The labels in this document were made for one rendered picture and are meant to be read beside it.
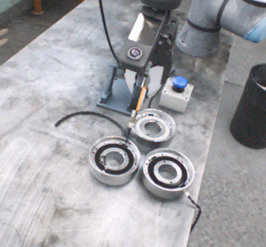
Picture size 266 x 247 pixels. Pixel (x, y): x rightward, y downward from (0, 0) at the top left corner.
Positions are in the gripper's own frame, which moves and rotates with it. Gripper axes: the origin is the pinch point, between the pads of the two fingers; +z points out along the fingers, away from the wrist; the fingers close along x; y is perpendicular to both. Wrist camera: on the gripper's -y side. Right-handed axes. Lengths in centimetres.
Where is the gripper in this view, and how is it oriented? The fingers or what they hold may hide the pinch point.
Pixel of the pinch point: (140, 92)
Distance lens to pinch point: 63.0
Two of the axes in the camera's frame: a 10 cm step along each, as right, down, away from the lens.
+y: 3.2, -6.3, 7.1
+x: -9.4, -3.0, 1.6
